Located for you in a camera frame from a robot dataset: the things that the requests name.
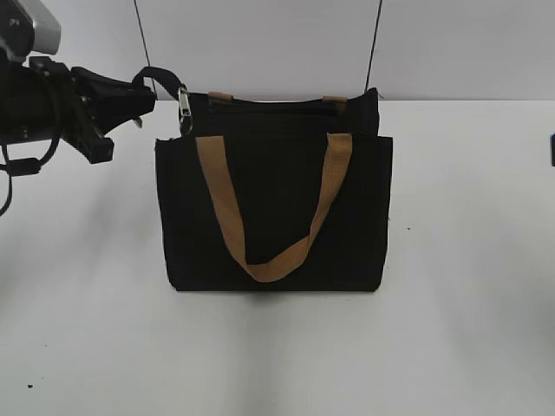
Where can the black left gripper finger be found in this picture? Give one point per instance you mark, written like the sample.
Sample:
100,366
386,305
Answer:
88,140
111,102

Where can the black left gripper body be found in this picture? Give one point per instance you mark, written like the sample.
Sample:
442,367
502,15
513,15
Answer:
67,95

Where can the silver zipper pull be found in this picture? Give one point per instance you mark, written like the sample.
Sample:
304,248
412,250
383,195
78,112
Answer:
185,111

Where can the black canvas tote bag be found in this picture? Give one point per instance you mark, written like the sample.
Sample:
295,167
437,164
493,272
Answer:
275,156

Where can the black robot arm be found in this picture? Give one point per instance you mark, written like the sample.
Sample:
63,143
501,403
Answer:
49,101

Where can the dark object at right edge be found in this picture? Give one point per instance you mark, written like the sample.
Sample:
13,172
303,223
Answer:
552,146

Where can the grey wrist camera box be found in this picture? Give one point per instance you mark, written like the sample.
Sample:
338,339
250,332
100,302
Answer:
28,26

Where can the tan rear bag handle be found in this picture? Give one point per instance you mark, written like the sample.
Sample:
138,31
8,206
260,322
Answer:
219,96

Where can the tan bag handle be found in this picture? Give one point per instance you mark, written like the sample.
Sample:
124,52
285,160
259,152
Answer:
213,162
219,96

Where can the tan front bag handle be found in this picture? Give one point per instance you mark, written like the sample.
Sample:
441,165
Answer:
213,162

